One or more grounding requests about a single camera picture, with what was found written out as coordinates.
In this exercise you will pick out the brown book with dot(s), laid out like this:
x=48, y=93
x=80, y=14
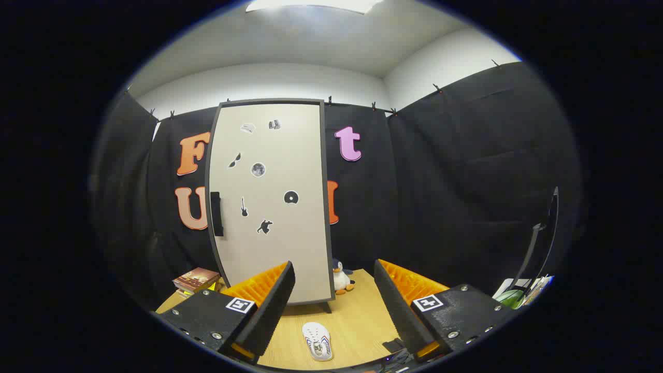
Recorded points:
x=197, y=278

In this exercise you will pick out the black backdrop cloth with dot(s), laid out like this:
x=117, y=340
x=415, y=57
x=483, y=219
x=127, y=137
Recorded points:
x=440, y=181

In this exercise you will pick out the beige shoe cabinet door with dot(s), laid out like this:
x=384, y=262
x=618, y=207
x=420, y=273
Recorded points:
x=290, y=243

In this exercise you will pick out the yellow book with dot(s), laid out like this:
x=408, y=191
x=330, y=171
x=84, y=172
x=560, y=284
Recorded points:
x=212, y=286

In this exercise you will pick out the black curved stand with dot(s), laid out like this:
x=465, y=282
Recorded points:
x=529, y=248

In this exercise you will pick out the white striped shoe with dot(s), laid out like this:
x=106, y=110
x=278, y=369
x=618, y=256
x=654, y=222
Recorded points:
x=317, y=339

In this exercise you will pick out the grey shoe cabinet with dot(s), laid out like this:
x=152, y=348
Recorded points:
x=327, y=307

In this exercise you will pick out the white sheet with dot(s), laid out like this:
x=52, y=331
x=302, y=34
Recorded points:
x=538, y=286

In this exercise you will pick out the penguin plush toy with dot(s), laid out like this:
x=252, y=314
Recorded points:
x=340, y=280

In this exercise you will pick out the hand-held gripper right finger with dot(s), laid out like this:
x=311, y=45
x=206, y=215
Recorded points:
x=399, y=311

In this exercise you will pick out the green round object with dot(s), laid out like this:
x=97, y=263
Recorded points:
x=510, y=299

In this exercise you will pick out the small black device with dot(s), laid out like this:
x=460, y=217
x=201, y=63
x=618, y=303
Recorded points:
x=393, y=345

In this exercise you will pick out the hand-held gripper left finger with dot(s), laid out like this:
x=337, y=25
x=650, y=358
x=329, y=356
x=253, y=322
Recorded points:
x=269, y=311

